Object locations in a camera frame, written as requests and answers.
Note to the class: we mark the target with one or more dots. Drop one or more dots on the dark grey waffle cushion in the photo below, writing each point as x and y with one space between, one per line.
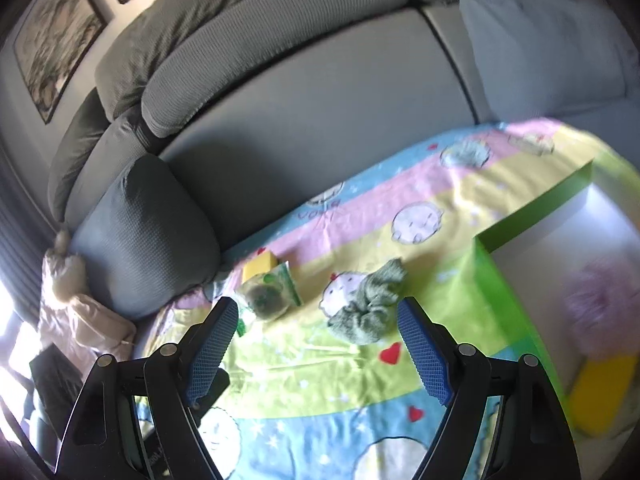
145 240

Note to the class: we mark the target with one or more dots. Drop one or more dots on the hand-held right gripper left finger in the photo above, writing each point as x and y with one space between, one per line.
215 345

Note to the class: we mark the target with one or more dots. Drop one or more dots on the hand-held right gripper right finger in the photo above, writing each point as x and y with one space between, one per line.
425 350

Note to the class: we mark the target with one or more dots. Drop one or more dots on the cartoon printed blanket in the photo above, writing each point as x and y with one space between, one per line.
350 225

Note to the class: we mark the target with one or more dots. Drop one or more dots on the green knitted cloth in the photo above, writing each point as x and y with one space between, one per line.
367 310

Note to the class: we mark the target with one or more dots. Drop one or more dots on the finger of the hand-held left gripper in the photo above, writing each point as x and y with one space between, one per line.
212 390

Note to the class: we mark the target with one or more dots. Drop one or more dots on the light grey cushion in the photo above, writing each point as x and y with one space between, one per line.
540 45

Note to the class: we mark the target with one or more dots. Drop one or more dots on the grey sofa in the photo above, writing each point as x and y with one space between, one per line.
325 110

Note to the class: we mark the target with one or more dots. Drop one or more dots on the purple mesh cloth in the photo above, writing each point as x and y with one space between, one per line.
600 305

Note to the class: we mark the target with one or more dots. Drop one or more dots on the green cardboard box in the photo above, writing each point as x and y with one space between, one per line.
500 300

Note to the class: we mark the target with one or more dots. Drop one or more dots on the yellow green sponge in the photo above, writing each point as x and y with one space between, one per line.
260 266
597 392

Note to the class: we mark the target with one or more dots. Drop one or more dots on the dark green scouring pad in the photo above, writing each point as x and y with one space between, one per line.
265 302

